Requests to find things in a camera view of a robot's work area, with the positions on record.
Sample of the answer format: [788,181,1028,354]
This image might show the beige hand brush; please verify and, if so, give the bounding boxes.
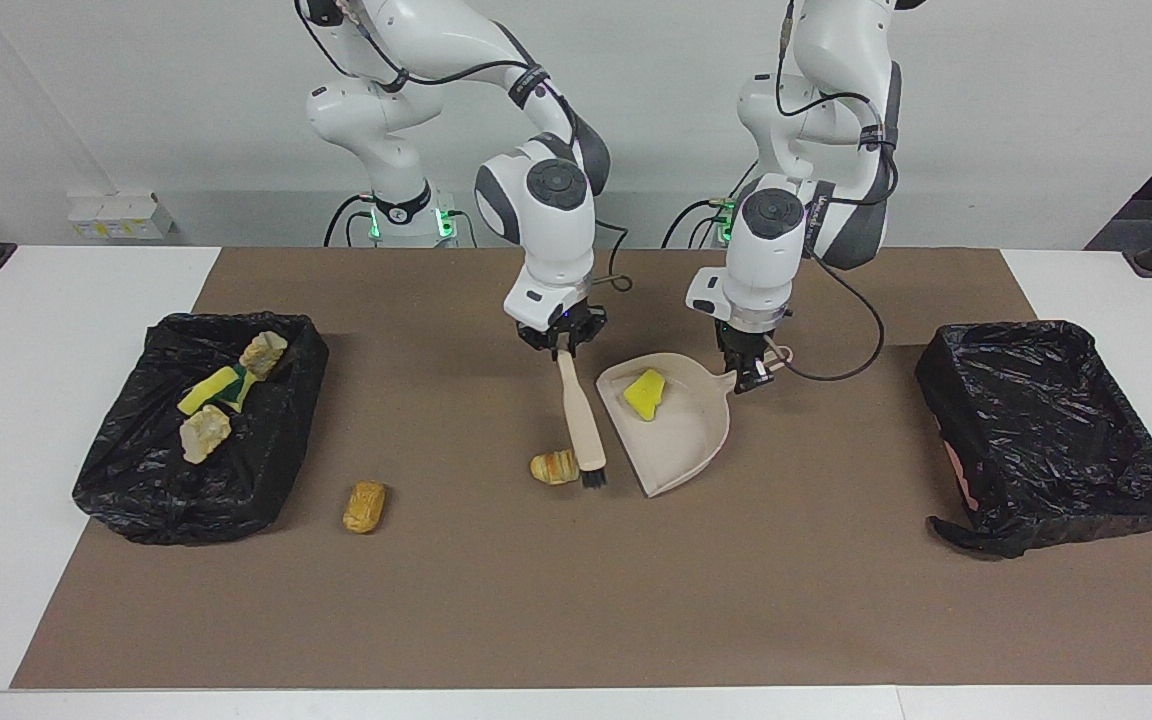
[556,346,609,490]

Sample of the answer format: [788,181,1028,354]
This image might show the yellow jagged sponge chunk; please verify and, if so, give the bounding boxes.
[622,368,668,423]

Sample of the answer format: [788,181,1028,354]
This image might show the beige plastic dustpan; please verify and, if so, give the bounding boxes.
[595,352,739,499]

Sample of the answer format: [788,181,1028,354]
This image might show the orange striped croissant piece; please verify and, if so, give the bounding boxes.
[530,449,580,487]

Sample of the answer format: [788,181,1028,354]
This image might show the brown bread roll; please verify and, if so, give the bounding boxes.
[342,480,388,535]

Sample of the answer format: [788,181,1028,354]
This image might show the braided pastry piece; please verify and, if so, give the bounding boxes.
[239,331,290,381]

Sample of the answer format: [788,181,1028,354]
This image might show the yellow sponge block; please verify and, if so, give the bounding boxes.
[177,365,240,417]

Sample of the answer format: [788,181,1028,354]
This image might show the pale bread chunk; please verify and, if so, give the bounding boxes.
[180,403,234,465]

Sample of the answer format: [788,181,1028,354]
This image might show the black bag lined pink bin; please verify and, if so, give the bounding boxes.
[914,320,1152,559]

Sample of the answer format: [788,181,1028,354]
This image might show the brown paper table mat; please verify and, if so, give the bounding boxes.
[11,245,1152,691]

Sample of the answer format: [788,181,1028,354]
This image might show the white box on table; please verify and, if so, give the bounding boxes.
[67,193,177,241]

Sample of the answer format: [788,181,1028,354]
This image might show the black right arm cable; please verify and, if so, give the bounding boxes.
[294,0,634,294]

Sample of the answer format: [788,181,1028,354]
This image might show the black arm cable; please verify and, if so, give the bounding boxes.
[774,0,886,383]
[294,0,634,294]

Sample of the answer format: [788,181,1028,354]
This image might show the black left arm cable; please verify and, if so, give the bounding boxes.
[774,0,886,383]

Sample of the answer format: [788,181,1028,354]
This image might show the black base power cable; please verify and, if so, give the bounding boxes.
[324,195,377,248]
[661,197,737,249]

